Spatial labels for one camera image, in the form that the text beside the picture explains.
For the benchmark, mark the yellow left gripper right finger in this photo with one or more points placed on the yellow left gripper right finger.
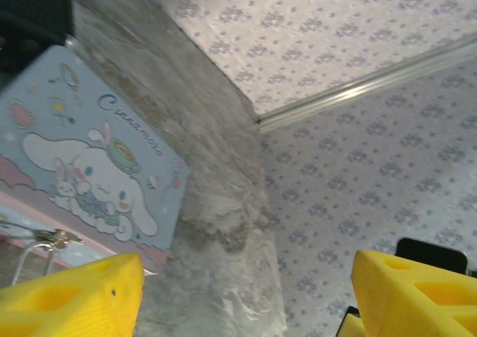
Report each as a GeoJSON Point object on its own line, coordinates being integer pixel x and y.
{"type": "Point", "coordinates": [417, 307]}

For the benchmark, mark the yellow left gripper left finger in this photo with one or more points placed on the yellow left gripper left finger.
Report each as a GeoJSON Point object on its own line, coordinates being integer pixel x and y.
{"type": "Point", "coordinates": [67, 303]}

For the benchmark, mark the blue cartoon lockbox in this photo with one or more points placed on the blue cartoon lockbox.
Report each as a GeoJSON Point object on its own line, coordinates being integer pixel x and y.
{"type": "Point", "coordinates": [93, 158]}

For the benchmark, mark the black rectangular case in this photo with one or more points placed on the black rectangular case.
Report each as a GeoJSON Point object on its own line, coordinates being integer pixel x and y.
{"type": "Point", "coordinates": [30, 16]}

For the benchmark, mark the aluminium frame post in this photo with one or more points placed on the aluminium frame post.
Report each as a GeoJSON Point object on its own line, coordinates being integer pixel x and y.
{"type": "Point", "coordinates": [357, 85]}

